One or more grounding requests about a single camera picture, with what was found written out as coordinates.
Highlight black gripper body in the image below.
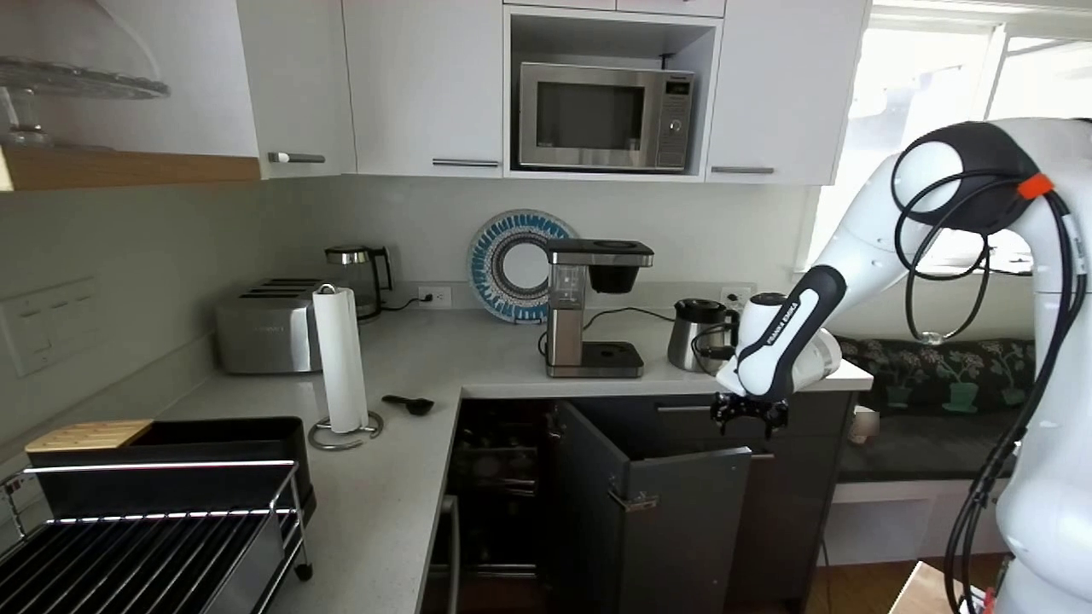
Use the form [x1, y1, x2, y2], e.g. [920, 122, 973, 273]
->
[715, 387, 792, 425]

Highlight dark gray corner cabinet door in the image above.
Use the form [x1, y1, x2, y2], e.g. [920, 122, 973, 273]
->
[548, 400, 759, 614]

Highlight dark gray cabinet drawer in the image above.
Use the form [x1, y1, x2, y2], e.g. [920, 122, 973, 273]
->
[562, 392, 732, 450]

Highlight corner cabinet interior shelves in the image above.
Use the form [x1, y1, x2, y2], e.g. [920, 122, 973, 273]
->
[458, 400, 559, 578]

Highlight white upper cabinet door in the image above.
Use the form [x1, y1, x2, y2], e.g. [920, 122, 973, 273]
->
[341, 0, 510, 179]
[234, 0, 358, 185]
[705, 0, 879, 192]

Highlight paper cup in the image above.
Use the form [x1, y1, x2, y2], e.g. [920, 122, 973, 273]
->
[842, 400, 883, 448]

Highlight stainless steel thermal carafe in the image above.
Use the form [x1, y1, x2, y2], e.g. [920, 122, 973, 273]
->
[666, 295, 743, 380]

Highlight patterned dark bench cushion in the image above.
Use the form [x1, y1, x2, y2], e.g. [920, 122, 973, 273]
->
[838, 333, 1040, 418]

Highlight white bench drawer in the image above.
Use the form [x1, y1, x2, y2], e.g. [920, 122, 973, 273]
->
[821, 474, 1017, 569]

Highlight silver black coffee maker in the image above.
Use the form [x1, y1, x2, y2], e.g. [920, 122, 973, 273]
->
[540, 235, 660, 382]

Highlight cardboard box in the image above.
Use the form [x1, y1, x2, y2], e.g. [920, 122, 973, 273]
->
[883, 557, 970, 614]

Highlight blue white decorative plate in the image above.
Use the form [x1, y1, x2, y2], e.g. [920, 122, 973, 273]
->
[463, 204, 584, 331]

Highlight small black scoop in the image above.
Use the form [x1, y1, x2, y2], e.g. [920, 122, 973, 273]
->
[378, 388, 442, 418]

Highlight stainless steel microwave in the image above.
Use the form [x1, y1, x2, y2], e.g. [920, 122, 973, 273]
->
[517, 59, 705, 179]

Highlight metal paper towel holder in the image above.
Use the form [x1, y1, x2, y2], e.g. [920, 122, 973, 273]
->
[304, 405, 391, 455]

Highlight white paper towel roll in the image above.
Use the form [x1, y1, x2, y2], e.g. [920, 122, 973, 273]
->
[312, 281, 376, 438]

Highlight black electric kettle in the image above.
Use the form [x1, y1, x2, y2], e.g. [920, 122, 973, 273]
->
[321, 242, 399, 321]

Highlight stainless steel toaster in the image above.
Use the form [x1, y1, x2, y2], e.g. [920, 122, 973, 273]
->
[211, 275, 336, 380]

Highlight black dish drying rack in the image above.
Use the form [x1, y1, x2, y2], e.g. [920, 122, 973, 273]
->
[0, 412, 321, 614]

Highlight wooden cutting board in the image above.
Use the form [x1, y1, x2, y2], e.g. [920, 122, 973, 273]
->
[21, 416, 156, 458]

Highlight range hood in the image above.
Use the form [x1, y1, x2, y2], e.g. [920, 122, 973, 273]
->
[0, 0, 173, 146]

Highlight black appliance power cord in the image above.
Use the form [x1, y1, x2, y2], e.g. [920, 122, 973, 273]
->
[579, 299, 680, 337]

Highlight silver dishwasher handle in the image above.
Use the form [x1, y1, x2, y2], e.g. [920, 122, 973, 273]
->
[442, 495, 467, 614]

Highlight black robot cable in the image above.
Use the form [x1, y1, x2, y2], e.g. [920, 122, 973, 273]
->
[888, 118, 1085, 614]

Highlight orange cable strap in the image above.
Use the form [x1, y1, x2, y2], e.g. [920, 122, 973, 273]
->
[1013, 171, 1058, 204]

